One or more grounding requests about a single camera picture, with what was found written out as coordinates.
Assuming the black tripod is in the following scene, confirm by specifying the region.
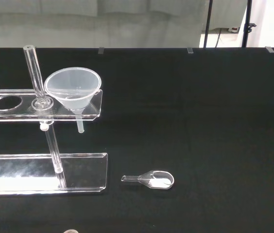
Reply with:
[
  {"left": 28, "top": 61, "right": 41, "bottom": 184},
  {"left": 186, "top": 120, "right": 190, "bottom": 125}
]
[{"left": 204, "top": 0, "right": 257, "bottom": 49}]

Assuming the clear acrylic funnel stand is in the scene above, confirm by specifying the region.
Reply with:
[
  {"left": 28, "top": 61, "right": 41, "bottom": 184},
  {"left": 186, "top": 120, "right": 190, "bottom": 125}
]
[{"left": 0, "top": 45, "right": 108, "bottom": 196}]

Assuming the glass weighing funnel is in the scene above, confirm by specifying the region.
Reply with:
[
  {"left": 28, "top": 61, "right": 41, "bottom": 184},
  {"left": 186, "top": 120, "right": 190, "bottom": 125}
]
[{"left": 120, "top": 170, "right": 175, "bottom": 190}]

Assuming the black cloth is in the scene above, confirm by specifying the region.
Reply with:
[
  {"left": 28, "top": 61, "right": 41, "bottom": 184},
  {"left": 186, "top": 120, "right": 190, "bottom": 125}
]
[{"left": 0, "top": 47, "right": 274, "bottom": 233}]

